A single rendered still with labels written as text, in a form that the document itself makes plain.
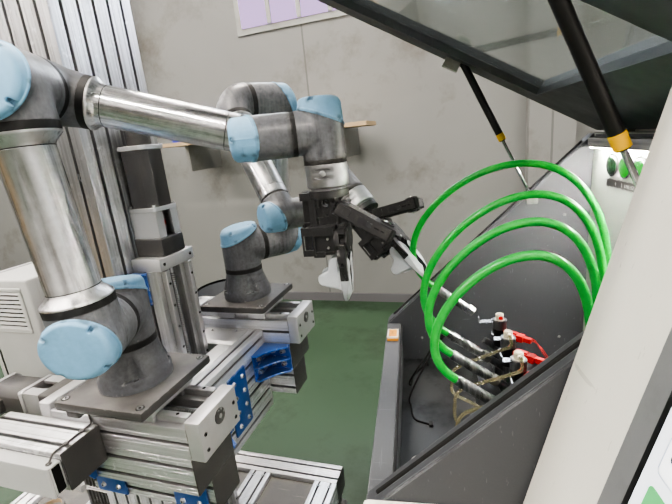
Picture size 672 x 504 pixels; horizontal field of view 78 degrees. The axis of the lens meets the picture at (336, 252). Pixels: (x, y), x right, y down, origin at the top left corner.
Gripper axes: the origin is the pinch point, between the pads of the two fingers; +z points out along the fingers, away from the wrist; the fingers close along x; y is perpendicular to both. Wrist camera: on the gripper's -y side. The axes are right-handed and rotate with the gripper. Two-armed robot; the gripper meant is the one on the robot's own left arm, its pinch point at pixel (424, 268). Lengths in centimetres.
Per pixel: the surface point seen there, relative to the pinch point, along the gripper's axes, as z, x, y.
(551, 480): 34.3, 32.8, -5.5
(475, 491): 32.6, 29.6, 5.8
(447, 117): -115, -246, -17
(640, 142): 7.9, -7.4, -44.8
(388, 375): 13.2, -0.8, 23.8
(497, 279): 10.6, -34.3, -3.3
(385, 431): 21.0, 16.8, 21.4
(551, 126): -53, -246, -61
